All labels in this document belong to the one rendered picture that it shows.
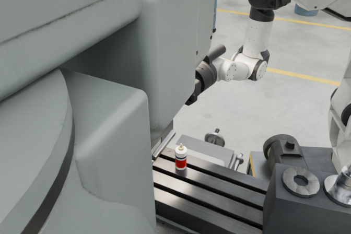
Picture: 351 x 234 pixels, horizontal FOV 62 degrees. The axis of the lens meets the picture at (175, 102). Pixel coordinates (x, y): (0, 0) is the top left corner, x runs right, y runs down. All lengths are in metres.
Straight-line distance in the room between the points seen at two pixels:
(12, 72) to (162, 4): 0.23
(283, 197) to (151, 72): 0.50
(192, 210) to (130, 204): 0.60
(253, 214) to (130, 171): 0.68
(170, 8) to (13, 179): 0.32
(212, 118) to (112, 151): 2.45
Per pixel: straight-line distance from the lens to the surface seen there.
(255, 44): 1.15
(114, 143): 0.28
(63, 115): 0.24
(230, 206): 0.98
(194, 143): 1.43
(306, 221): 0.86
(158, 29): 0.41
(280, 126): 2.77
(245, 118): 2.77
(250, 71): 1.16
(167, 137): 1.14
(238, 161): 1.67
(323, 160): 1.72
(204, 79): 0.86
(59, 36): 0.28
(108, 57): 0.45
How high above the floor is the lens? 1.70
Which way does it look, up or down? 36 degrees down
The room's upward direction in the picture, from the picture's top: straight up
